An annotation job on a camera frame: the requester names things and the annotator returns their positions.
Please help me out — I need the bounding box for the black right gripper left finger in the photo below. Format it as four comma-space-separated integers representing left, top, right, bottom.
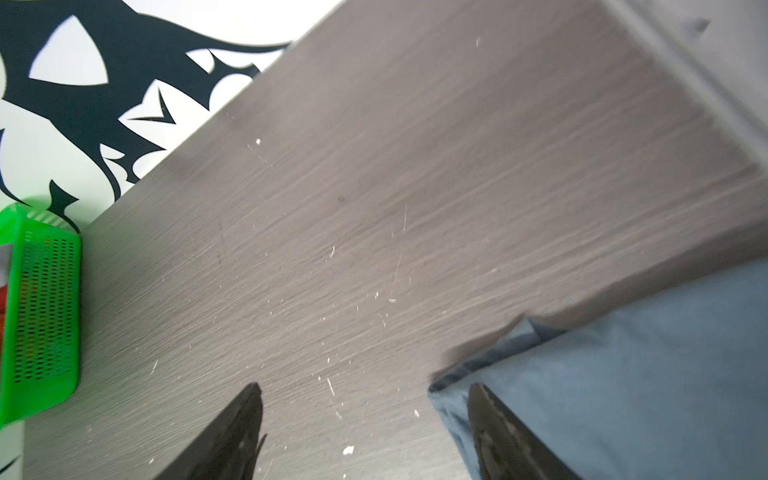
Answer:
156, 382, 264, 480

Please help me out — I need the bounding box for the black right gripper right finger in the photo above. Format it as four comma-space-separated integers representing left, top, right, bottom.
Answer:
468, 383, 578, 480

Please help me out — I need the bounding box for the grey blue t shirt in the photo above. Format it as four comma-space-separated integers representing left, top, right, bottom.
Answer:
428, 260, 767, 479

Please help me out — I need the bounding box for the green plastic basket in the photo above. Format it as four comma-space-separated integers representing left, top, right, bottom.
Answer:
1, 204, 81, 427

